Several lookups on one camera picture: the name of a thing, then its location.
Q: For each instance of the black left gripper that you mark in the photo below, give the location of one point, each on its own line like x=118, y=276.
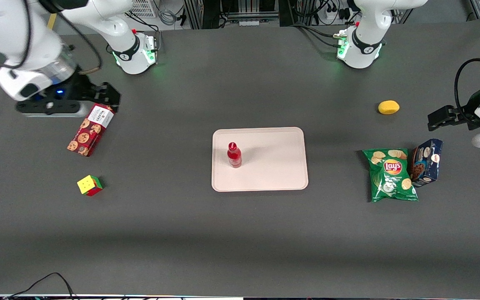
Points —
x=466, y=110

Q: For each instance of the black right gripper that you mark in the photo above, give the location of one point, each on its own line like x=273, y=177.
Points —
x=85, y=88

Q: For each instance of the red coke bottle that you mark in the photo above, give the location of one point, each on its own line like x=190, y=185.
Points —
x=234, y=157

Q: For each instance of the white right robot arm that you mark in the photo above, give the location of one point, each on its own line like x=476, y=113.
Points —
x=15, y=29

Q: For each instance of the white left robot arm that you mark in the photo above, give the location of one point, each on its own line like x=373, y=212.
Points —
x=361, y=50

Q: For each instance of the pale pink plastic tray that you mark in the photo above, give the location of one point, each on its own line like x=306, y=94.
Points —
x=273, y=166

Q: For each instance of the red cookie box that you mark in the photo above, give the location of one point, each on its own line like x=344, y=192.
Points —
x=90, y=131

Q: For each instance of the blue cookie box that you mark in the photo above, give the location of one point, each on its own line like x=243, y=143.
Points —
x=427, y=164

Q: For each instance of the yellow lemon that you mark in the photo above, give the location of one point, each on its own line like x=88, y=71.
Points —
x=388, y=107

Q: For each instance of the green Lays chips bag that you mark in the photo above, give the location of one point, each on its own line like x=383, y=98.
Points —
x=392, y=177

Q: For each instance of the colourful puzzle cube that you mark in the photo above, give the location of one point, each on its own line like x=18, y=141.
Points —
x=89, y=185

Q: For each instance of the white perforated box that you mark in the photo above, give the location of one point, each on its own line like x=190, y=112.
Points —
x=144, y=7

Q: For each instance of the white power strip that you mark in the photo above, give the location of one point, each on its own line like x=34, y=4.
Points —
x=336, y=12

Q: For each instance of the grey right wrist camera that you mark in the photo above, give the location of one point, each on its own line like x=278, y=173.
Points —
x=56, y=109

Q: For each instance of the aluminium frame rack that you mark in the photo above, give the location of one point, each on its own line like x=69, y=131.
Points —
x=240, y=10

